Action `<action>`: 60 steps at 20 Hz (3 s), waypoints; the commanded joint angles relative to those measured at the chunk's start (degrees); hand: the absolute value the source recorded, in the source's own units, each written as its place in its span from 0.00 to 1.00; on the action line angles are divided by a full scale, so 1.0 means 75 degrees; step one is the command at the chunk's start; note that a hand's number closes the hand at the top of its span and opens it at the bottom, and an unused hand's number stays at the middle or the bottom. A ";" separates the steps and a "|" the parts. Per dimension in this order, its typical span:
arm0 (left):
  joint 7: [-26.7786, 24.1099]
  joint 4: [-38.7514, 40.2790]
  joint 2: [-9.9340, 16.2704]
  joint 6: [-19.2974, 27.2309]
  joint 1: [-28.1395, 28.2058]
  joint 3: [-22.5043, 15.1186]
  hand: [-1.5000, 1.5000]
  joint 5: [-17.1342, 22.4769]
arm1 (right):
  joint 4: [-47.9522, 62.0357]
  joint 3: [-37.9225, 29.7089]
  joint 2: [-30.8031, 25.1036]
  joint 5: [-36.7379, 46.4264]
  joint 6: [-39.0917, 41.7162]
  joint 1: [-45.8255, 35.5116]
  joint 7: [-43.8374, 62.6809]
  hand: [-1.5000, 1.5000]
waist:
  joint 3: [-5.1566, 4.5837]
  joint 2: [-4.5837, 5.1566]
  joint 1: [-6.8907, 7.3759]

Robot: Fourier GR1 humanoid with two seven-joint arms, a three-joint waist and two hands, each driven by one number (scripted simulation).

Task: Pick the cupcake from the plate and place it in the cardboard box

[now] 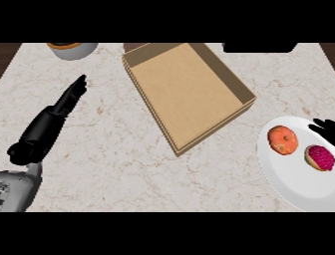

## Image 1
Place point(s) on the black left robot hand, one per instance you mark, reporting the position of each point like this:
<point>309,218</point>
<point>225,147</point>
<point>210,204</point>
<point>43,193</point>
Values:
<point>41,131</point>

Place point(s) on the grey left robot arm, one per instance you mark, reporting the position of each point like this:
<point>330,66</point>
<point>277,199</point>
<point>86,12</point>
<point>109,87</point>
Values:
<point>6,192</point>

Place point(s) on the white plate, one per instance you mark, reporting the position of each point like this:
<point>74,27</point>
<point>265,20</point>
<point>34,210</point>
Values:
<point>303,176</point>

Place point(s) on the brown cardboard box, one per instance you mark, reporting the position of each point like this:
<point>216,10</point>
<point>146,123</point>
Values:
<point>189,96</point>

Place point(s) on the orange frosted donut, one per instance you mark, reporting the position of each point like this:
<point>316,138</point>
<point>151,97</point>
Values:
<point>282,139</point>

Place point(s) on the grey bowl with orange content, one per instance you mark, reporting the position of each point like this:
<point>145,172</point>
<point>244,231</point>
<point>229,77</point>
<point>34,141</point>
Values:
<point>71,50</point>

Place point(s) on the black appliance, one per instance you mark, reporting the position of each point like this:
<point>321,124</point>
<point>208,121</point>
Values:
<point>259,47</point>

